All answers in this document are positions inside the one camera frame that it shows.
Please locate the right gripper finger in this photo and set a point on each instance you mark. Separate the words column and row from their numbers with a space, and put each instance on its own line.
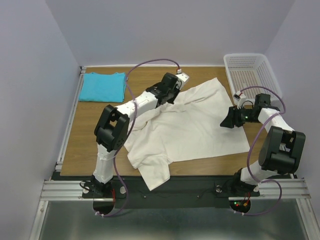
column 233, row 113
column 228, row 122

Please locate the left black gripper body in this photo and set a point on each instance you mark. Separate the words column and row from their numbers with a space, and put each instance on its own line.
column 172, row 94

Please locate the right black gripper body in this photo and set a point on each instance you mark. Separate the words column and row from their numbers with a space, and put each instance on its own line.
column 245, row 116

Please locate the white t shirt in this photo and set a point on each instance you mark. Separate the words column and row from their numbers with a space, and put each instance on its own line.
column 186, row 130

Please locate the white plastic basket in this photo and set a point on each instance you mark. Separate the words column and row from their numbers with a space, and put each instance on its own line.
column 252, row 69

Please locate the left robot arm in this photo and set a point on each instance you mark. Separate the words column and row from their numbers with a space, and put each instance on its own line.
column 112, row 128

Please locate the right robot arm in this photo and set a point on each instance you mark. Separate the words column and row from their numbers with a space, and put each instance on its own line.
column 281, row 151

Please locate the folded blue t shirt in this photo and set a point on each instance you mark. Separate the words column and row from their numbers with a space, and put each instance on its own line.
column 106, row 88

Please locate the electronics board with leds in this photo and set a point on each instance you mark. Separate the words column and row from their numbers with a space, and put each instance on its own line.
column 240, row 204

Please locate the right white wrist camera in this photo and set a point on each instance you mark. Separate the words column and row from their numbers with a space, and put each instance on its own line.
column 239, row 98

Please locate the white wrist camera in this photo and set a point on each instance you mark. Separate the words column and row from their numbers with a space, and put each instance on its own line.
column 182, row 79
column 239, row 98

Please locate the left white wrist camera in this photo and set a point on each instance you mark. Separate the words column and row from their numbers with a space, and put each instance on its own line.
column 182, row 79

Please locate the aluminium frame rail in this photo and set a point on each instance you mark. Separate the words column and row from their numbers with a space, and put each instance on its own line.
column 70, row 190

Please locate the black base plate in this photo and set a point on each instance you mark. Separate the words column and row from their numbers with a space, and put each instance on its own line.
column 131, row 192

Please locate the left table edge rail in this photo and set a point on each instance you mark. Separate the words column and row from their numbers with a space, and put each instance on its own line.
column 63, row 147

